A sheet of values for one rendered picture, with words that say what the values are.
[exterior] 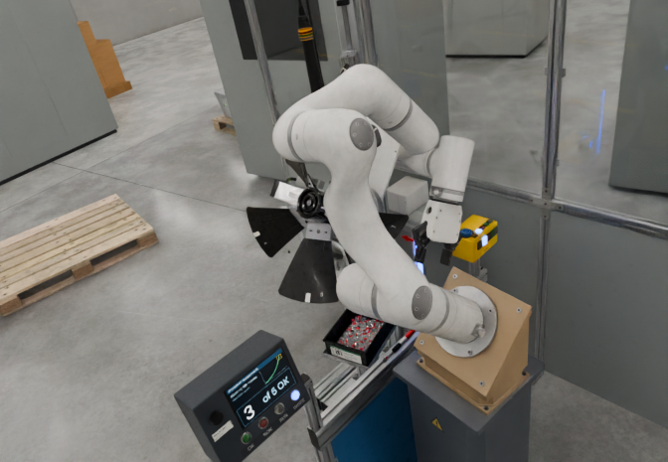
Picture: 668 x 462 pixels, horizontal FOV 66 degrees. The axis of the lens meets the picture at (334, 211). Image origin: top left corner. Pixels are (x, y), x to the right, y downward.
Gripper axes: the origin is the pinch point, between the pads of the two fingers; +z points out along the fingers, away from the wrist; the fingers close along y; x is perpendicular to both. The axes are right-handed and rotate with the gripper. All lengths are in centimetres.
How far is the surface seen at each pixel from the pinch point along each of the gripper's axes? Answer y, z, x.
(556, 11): 51, -82, 19
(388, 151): 33, -29, 68
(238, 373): -45, 31, 8
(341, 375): 64, 85, 109
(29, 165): -60, 49, 626
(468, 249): 43, 1, 27
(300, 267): 0, 19, 64
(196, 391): -52, 36, 11
